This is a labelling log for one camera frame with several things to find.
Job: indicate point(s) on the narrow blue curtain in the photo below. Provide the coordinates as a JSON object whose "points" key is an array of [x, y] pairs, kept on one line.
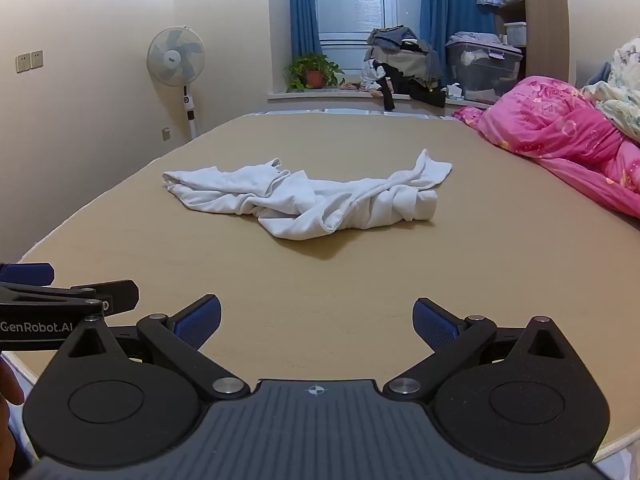
{"points": [[302, 10]]}

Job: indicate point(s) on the person's left hand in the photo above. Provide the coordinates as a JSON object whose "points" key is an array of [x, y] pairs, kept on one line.
{"points": [[9, 385]]}

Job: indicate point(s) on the white garment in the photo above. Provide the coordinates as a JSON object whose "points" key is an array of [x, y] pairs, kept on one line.
{"points": [[300, 202]]}

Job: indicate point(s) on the white windowsill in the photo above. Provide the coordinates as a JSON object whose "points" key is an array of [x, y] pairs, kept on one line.
{"points": [[320, 95]]}

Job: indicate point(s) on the pile of dark clothes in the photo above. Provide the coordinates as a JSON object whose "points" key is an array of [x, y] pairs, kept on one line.
{"points": [[405, 67]]}

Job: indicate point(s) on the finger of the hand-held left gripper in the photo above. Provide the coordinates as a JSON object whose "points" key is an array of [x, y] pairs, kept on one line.
{"points": [[117, 295], [27, 273]]}

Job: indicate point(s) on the blue-grey cloth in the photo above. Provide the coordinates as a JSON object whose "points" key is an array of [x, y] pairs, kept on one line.
{"points": [[602, 76]]}

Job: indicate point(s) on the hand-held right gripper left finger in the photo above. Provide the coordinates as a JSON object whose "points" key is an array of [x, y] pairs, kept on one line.
{"points": [[200, 321]]}

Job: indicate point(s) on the window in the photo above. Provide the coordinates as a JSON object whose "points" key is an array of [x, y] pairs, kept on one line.
{"points": [[350, 5]]}

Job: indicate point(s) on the clear plastic storage box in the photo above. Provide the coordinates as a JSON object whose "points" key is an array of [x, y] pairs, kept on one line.
{"points": [[482, 72]]}

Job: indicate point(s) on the white standing fan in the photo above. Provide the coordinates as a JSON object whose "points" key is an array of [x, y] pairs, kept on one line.
{"points": [[175, 57]]}

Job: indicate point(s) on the pink floral quilt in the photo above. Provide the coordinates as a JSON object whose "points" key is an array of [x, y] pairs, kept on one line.
{"points": [[555, 130]]}

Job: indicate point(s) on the small tissue box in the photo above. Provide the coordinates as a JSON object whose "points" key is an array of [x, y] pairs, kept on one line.
{"points": [[454, 91]]}

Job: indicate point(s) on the white plastic container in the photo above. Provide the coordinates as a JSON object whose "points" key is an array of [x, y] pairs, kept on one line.
{"points": [[516, 33]]}

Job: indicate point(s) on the wooden shelf unit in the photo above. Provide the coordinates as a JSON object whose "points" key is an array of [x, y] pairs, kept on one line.
{"points": [[545, 20]]}

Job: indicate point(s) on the small low wall socket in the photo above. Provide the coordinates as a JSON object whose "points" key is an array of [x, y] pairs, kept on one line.
{"points": [[166, 134]]}

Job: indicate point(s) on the grey cloth on storage box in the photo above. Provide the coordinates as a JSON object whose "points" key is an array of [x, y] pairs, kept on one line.
{"points": [[472, 38]]}

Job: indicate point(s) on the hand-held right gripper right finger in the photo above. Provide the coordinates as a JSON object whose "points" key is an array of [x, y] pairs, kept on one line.
{"points": [[434, 326]]}

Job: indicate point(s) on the potted green plant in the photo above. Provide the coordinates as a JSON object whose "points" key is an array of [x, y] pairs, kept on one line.
{"points": [[314, 78]]}

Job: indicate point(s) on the white wall socket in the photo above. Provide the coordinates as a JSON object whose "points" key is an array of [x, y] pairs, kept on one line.
{"points": [[22, 62], [36, 60]]}

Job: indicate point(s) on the white floral blanket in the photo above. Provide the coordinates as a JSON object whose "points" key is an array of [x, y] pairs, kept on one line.
{"points": [[625, 90]]}

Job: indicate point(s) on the wide blue curtain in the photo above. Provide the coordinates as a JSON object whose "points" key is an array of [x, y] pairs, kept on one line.
{"points": [[452, 0]]}

